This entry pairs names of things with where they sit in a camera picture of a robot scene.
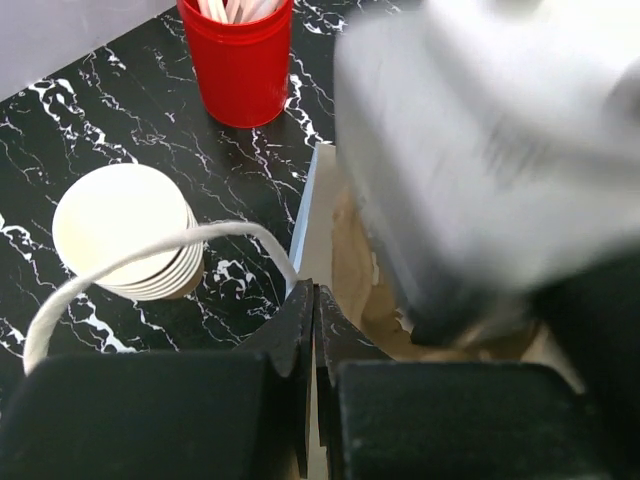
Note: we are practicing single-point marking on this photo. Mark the red straw holder cup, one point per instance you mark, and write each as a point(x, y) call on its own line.
point(241, 69)

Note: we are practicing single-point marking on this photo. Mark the stack of paper cups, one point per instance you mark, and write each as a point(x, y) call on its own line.
point(116, 209)

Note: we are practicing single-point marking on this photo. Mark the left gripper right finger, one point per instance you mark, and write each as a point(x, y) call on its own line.
point(336, 340)

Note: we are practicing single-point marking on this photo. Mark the brown pulp cup carrier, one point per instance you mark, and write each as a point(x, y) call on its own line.
point(369, 304)

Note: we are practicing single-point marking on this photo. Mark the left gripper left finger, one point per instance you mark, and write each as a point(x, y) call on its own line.
point(285, 342)

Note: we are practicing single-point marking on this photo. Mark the black marble pattern mat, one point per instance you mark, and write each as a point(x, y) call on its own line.
point(136, 100)

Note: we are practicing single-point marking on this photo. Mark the white wrapped straws bundle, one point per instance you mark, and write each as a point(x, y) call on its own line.
point(237, 11)

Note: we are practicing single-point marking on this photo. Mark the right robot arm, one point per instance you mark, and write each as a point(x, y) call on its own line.
point(493, 150)

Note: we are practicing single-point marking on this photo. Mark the light blue paper bag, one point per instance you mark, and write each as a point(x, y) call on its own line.
point(194, 414)

